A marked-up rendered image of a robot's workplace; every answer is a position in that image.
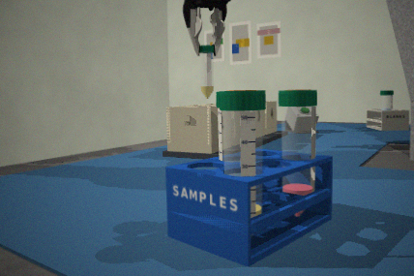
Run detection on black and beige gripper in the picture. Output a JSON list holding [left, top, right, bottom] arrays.
[[183, 0, 231, 56]]

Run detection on blue tube rack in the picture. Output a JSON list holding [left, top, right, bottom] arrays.
[[165, 149, 333, 267]]

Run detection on blue bench mat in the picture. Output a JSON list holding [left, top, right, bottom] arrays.
[[0, 123, 414, 276]]

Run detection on white tube rack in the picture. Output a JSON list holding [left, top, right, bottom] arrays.
[[367, 109, 409, 131]]

